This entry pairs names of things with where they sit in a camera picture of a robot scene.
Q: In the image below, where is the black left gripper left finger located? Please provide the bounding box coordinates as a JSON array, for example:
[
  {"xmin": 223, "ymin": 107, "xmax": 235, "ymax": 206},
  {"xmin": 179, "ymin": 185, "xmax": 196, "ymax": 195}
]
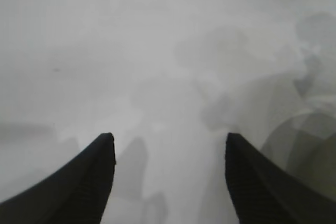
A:
[{"xmin": 0, "ymin": 132, "xmax": 117, "ymax": 224}]

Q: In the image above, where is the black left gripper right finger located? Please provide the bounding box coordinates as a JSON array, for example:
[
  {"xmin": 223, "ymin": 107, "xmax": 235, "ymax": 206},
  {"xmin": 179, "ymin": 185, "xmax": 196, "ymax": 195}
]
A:
[{"xmin": 225, "ymin": 132, "xmax": 336, "ymax": 224}]

